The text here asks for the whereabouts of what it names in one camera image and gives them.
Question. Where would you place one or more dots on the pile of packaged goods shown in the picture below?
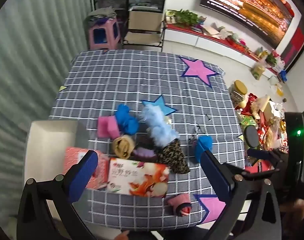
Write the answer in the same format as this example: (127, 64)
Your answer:
(264, 115)

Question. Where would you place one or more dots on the beige paper sheets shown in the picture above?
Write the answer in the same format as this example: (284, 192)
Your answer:
(214, 31)

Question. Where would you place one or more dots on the small beige fabric piece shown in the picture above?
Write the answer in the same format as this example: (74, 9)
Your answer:
(168, 120)

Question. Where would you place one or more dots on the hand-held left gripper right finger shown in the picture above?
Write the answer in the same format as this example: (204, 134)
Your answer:
(213, 171)

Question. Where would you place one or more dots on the blue shoe cover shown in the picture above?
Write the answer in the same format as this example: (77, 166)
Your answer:
(125, 120)
(203, 145)

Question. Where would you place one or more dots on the grey-green curtain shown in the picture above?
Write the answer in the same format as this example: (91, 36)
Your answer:
(29, 55)

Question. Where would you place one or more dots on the round black disc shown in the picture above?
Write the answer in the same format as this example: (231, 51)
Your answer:
(251, 136)

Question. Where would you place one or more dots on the white storage box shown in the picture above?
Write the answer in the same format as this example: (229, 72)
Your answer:
(52, 137)

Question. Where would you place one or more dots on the dark brown knit cloth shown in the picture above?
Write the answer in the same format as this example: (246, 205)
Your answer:
(144, 140)

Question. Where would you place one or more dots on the leopard print cloth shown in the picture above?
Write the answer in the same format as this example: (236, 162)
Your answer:
(174, 157)

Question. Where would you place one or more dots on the pink sock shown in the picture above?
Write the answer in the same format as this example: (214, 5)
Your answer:
(103, 127)
(178, 201)

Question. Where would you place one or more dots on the pink sponge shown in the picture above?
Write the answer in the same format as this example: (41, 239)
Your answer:
(114, 128)

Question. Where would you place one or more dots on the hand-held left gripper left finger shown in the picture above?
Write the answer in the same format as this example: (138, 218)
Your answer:
(88, 166)

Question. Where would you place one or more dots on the grey cloth stack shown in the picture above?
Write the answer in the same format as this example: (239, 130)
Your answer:
(102, 13)

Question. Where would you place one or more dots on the pink plastic stool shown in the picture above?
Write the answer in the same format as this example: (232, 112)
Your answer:
(103, 33)

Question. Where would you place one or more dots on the low white red-topped cabinet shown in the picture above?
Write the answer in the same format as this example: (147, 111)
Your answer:
(206, 41)

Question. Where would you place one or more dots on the floral print tissue pack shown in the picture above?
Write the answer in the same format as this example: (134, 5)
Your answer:
(142, 177)

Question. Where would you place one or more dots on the red patterned tissue pack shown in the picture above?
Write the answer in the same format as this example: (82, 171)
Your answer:
(74, 158)

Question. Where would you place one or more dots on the light blue fluffy scrunchie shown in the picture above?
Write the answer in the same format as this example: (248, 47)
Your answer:
(157, 127)

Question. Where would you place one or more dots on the green potted plants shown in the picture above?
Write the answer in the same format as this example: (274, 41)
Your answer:
(184, 17)

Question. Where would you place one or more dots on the black folding chair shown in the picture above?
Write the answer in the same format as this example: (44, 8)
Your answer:
(144, 20)

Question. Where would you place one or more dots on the wall poster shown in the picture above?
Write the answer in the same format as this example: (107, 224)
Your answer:
(251, 5)

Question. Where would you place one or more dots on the grey checked star blanket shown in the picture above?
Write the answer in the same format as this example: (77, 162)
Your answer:
(132, 80)

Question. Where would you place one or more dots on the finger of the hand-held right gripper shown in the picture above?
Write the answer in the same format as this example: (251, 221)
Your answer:
(258, 153)
(264, 167)

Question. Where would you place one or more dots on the beige rolled cloth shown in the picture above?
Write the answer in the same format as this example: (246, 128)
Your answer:
(123, 146)

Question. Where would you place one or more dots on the jar with yellow lid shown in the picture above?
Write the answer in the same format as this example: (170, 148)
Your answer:
(238, 92)

